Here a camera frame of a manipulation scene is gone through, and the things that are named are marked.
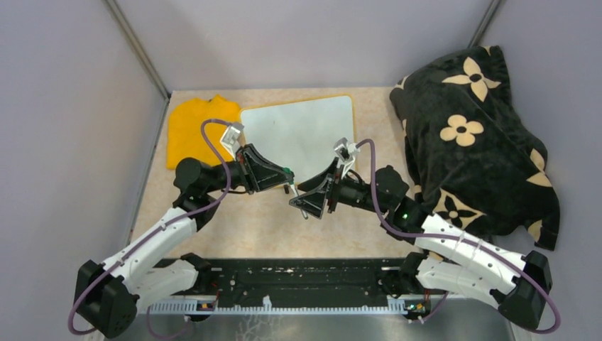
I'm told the whiteboard with yellow frame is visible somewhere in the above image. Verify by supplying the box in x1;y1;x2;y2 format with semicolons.
239;94;356;185

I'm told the white slotted cable duct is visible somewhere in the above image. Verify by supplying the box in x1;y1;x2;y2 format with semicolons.
150;296;408;315

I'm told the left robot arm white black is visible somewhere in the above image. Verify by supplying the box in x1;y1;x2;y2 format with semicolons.
67;144;294;338

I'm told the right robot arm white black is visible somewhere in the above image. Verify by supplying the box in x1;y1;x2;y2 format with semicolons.
289;159;561;334

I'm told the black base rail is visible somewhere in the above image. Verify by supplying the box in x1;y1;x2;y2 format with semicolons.
150;257;448;312

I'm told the yellow folded sweatshirt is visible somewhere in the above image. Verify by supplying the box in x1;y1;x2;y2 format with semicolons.
165;94;241;170

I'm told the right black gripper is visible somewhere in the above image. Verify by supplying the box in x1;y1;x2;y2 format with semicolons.
290;157;389;218

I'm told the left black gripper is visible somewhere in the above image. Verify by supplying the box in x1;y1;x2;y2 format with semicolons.
204;143;295;195

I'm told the black floral blanket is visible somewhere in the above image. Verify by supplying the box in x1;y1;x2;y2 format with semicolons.
389;45;560;251

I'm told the right metal corner post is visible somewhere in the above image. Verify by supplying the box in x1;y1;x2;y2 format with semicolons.
467;0;505;48

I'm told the white marker pen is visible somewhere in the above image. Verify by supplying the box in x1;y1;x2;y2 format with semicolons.
289;183;309;220

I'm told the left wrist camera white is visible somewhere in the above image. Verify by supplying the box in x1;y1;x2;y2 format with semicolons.
220;122;244;153

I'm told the metal corner post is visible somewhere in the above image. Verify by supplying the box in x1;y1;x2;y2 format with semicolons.
467;0;505;48
102;0;171;100

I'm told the left metal corner post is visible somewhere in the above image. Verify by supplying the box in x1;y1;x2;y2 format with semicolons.
102;0;171;100

